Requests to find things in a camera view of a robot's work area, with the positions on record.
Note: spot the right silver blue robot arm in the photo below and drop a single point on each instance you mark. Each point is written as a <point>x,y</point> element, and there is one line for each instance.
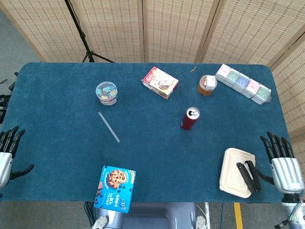
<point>296,214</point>

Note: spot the blue chocolate chip cookie box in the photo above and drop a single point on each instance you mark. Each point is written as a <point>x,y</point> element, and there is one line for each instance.
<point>114,190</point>

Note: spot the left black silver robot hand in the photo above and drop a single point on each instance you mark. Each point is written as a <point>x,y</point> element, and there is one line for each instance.
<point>6,167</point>

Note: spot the blue carpet table cover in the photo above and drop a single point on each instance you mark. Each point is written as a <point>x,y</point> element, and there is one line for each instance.
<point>155,148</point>

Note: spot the small white box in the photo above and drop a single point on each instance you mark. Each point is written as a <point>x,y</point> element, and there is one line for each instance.
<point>210,82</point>

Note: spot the white red snack box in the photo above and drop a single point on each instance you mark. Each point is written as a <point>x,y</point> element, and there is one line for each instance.
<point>159,82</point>

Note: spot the clear plastic straw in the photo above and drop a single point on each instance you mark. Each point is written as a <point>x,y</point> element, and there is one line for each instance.
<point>109,127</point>

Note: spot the grey blue robot torso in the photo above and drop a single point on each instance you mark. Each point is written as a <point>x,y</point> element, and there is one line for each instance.
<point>147,217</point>

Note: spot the black tripod stand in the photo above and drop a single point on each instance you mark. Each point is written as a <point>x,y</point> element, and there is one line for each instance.
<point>82,35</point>

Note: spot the clear jar of colourful clips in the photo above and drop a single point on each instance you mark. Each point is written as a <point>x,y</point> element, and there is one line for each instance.
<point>107,94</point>

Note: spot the wrapped pack of pastel boxes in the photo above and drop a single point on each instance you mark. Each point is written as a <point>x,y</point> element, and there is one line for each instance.
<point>243,82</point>

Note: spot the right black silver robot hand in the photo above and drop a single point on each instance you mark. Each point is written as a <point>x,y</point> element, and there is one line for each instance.
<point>287,174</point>

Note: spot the beige lidded lunch container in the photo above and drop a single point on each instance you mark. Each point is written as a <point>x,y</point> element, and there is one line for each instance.
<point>231,174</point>

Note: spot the black stapler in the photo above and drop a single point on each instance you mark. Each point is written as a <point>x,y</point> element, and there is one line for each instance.
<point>249,179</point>

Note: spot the red soda can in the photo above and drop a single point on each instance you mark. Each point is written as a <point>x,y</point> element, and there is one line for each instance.
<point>189,121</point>

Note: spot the black equipment beside table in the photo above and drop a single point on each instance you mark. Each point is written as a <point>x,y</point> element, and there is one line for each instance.
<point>3,100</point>

